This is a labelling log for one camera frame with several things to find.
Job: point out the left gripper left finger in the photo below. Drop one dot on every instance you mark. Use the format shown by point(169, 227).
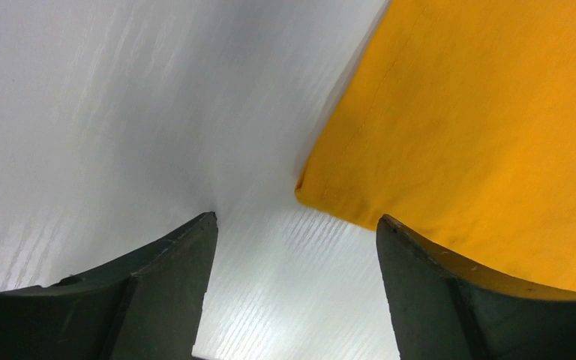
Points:
point(146, 304)

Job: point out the yellow t-shirt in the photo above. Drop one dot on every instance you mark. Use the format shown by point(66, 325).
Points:
point(460, 122)

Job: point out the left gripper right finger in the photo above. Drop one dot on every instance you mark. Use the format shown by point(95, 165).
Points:
point(446, 306)

